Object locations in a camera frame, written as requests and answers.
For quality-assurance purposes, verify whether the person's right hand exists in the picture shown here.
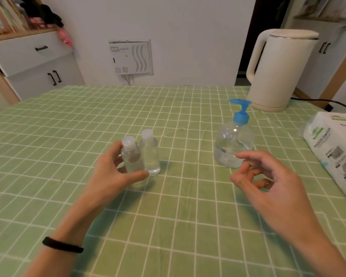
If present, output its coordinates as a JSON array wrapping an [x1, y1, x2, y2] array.
[[230, 150, 321, 243]]

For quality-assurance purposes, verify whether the person's left hand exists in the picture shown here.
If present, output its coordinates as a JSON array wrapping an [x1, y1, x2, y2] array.
[[80, 140, 150, 211]]

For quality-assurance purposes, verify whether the small clear plastic bottle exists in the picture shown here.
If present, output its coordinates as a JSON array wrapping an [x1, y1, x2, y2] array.
[[139, 129, 161, 177], [121, 136, 146, 185]]

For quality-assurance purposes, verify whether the large clear bottle blue pump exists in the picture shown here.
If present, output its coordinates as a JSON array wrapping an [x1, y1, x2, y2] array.
[[214, 98, 255, 169]]

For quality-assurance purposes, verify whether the person's left forearm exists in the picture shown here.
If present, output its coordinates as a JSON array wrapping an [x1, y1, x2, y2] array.
[[24, 199, 107, 277]]

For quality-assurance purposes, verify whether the green checked tablecloth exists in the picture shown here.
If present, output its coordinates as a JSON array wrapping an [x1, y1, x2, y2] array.
[[0, 85, 346, 277]]

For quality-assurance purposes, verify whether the white tissue paper pack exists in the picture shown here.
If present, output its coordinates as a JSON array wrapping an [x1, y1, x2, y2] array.
[[301, 111, 346, 208]]

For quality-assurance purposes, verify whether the black wrist band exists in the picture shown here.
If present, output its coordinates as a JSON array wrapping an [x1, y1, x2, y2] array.
[[42, 237, 84, 254]]

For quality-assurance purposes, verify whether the cream electric kettle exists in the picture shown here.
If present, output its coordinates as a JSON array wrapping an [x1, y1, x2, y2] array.
[[246, 28, 320, 112]]

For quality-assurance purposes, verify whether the white door wooden side cabinet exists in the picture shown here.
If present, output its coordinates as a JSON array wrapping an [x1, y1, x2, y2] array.
[[289, 15, 346, 110]]

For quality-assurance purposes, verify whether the wooden top white cabinet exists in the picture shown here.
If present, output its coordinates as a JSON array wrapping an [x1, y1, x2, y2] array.
[[0, 0, 86, 113]]

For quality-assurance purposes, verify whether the pink hanging item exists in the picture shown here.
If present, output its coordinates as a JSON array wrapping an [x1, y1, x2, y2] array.
[[57, 27, 73, 48]]

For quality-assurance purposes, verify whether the black hanging item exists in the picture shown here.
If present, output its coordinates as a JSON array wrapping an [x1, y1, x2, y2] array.
[[24, 0, 65, 28]]

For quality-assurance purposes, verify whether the leaning framed picture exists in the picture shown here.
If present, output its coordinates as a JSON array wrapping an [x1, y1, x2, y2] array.
[[298, 0, 332, 18]]

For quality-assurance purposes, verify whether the row of pale books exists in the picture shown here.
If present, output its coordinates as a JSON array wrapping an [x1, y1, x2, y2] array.
[[0, 0, 28, 33]]

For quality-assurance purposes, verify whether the black power cable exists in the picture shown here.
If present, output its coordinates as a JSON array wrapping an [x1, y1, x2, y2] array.
[[289, 97, 346, 114]]

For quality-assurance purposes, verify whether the white wall panel cover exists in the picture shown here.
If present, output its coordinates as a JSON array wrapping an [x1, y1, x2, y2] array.
[[108, 39, 154, 76]]

